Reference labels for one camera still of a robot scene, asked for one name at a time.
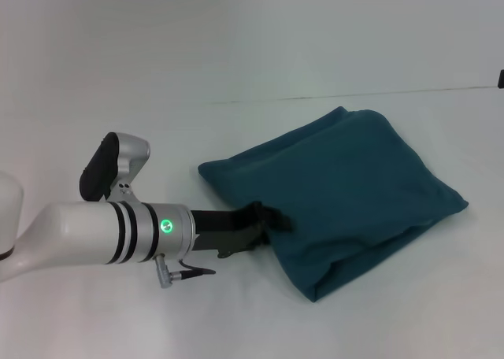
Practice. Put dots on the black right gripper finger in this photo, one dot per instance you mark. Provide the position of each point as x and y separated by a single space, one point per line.
501 78

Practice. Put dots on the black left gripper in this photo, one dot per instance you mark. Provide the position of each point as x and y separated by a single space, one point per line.
232 229

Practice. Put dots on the teal blue t-shirt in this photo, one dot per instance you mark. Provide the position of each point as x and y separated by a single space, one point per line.
334 193

